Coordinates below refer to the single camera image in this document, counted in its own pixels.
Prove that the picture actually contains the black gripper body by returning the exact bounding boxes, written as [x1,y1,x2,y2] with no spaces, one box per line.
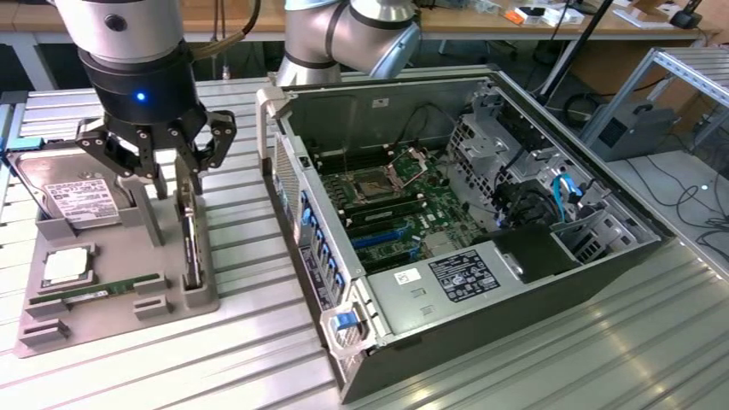
[77,41,209,134]

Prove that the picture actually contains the graphics card with metal bracket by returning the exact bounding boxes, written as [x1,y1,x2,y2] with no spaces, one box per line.
[172,161,208,291]

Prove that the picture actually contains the silver hard disk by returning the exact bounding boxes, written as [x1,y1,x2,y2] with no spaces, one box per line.
[12,146,137,231]

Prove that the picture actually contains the blue disk caddy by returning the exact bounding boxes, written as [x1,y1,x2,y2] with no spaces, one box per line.
[3,136,47,172]

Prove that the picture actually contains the grey plastic parts rack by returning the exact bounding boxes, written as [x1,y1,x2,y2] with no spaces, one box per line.
[12,164,224,360]

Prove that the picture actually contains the silver CPU chip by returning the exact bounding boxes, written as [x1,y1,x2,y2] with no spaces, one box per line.
[42,246,93,286]

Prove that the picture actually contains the green RAM stick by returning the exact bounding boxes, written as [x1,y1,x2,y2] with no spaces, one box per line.
[28,272,161,305]

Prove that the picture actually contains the CPU socket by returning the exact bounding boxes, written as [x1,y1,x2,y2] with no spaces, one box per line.
[351,172,396,202]

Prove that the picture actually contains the metal socket cover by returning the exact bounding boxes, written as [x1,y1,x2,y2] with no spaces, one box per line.
[385,146,432,180]

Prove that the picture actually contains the blue expansion slot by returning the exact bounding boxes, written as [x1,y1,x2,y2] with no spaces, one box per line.
[349,229,411,252]

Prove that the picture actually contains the green motherboard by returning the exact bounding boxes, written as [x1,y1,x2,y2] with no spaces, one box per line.
[317,147,475,275]

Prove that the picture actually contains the black expansion slot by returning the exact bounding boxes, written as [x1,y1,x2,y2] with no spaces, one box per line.
[360,250,419,275]

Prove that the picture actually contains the silver chipset heatsink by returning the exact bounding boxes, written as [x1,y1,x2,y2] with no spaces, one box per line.
[423,231,461,258]

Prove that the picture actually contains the silver perforated disk bay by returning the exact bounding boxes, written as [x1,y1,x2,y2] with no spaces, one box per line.
[447,80,576,206]

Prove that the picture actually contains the grey power supply unit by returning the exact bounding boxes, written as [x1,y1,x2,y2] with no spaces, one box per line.
[364,241,535,343]

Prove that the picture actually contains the black plastic air shroud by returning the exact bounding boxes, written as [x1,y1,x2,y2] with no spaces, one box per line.
[471,220,584,286]

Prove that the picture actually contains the open black PC case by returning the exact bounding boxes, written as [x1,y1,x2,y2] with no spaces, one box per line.
[255,63,679,405]

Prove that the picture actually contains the white small box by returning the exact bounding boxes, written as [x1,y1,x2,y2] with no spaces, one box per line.
[515,5,587,27]

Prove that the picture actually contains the silver drive cage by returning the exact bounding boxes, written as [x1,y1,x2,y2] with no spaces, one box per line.
[549,208,648,266]

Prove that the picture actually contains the grey equipment box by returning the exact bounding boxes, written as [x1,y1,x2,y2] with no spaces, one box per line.
[584,102,687,162]

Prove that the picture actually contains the long wooden desk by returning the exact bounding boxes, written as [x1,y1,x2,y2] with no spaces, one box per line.
[0,0,720,91]

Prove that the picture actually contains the white flat box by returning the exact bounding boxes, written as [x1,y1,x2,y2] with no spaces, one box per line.
[611,7,679,30]

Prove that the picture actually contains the black webcam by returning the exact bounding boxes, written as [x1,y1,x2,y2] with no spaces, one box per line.
[668,0,709,32]

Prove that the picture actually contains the braided robot cable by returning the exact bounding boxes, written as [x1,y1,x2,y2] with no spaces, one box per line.
[189,0,263,61]

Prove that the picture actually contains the blue SATA wire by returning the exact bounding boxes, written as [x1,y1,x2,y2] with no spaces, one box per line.
[549,167,581,224]

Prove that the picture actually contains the aluminium profile frame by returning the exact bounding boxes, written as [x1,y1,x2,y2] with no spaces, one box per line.
[577,45,729,149]

